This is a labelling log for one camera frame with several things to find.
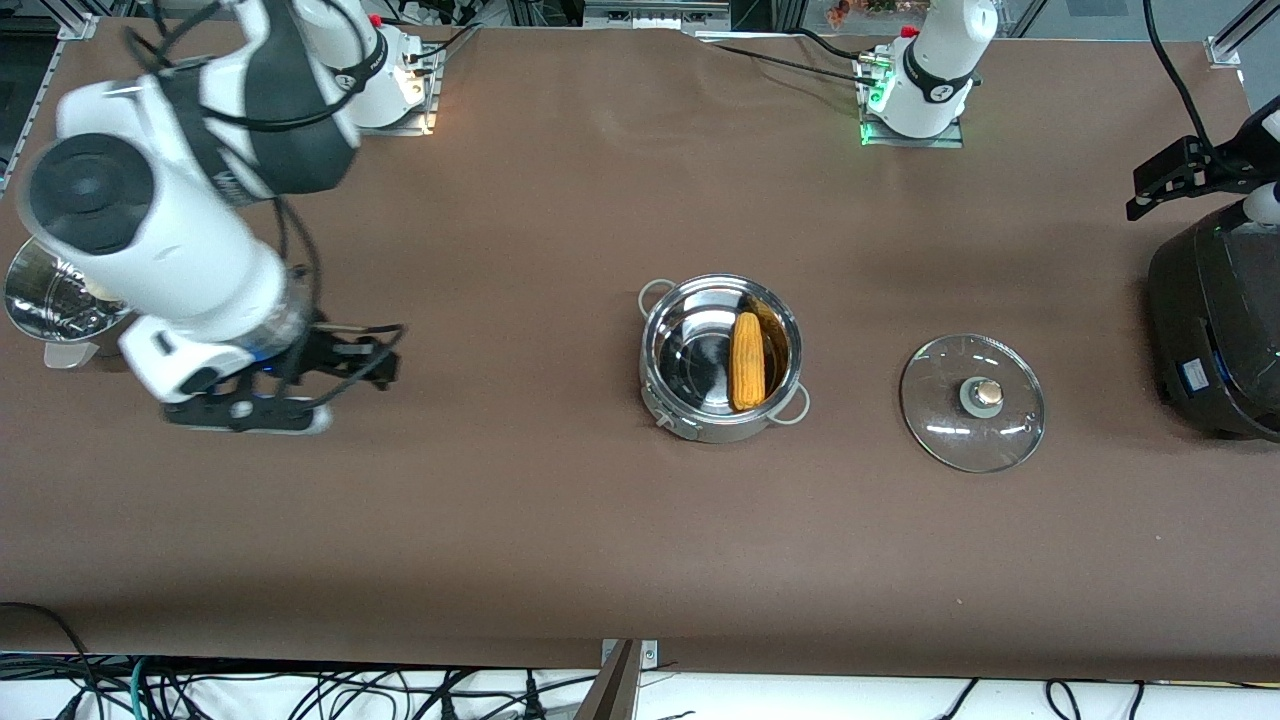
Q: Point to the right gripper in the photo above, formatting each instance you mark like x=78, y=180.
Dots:
x=322, y=352

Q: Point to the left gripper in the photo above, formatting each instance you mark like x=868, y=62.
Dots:
x=1222, y=166

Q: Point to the glass pot lid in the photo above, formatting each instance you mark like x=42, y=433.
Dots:
x=988, y=392

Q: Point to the yellow corn cob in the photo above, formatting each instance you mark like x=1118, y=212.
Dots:
x=747, y=365

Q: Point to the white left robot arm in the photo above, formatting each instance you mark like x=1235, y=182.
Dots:
x=930, y=80

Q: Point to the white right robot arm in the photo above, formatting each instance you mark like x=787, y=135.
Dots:
x=180, y=250

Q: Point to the steel steamer pot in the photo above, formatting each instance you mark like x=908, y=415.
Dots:
x=50, y=295

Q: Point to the stainless steel pot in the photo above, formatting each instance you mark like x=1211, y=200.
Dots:
x=720, y=430

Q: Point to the black rice cooker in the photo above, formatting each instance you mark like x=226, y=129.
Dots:
x=1220, y=330

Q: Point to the brown table cover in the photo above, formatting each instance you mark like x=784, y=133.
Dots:
x=600, y=550

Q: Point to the grey metal pole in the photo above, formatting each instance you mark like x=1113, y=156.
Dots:
x=610, y=695

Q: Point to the grey metal box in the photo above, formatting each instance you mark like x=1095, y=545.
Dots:
x=655, y=12

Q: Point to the silver corner bracket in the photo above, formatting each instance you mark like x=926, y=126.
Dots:
x=78, y=26
x=1223, y=52

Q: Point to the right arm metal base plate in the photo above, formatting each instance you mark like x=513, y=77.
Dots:
x=430, y=100

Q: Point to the small silver table bracket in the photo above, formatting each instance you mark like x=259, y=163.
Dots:
x=650, y=655

